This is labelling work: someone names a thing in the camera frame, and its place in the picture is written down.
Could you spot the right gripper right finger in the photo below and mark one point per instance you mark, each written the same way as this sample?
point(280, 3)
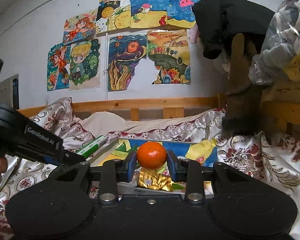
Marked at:
point(190, 172)

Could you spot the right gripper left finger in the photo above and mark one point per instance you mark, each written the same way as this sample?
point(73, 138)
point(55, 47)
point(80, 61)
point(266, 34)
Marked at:
point(114, 171)

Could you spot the grey tray with drawing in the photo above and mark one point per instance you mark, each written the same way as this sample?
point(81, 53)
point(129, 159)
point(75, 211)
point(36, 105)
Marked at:
point(204, 153)

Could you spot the green white stick pack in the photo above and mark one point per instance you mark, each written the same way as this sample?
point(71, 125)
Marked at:
point(92, 147)

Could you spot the gold foil snack bag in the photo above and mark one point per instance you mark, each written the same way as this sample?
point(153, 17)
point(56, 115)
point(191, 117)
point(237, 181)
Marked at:
point(152, 180)

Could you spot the orange tangerine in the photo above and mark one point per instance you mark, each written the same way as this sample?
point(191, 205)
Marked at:
point(151, 155)

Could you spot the beige pillow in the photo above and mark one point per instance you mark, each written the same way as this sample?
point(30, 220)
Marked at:
point(101, 123)

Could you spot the anime girl drawing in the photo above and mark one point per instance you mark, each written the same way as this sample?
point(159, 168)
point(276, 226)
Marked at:
point(58, 59)

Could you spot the blond child drawing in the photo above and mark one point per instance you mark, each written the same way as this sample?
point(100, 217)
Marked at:
point(84, 68)

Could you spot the floral satin bedspread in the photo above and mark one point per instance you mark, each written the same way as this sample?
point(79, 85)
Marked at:
point(275, 161)

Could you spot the wooden side shelf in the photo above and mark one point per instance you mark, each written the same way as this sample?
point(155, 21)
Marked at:
point(280, 109)

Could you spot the starry night drawing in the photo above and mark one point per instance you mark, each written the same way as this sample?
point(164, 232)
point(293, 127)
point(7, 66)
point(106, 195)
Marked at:
point(124, 54)

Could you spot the landscape hill drawing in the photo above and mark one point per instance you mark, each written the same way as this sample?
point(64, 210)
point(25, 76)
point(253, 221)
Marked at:
point(169, 51)

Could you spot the flying girl drawing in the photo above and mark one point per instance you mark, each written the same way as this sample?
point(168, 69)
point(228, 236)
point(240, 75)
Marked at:
point(79, 27)

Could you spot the clear plastic bag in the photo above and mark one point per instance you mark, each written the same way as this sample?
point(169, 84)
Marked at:
point(279, 58)

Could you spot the pineapple drawing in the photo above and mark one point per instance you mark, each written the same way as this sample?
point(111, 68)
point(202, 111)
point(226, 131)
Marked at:
point(113, 15)

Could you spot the black hanging garment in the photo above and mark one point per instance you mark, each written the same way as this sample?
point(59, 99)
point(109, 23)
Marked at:
point(219, 21)

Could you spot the underwater fish drawing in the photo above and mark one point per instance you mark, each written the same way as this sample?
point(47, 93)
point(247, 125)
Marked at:
point(161, 13)

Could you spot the grey wall panel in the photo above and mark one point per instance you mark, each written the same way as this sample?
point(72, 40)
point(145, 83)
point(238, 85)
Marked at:
point(9, 92)

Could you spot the wooden bed frame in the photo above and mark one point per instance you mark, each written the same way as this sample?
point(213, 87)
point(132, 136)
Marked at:
point(172, 108)

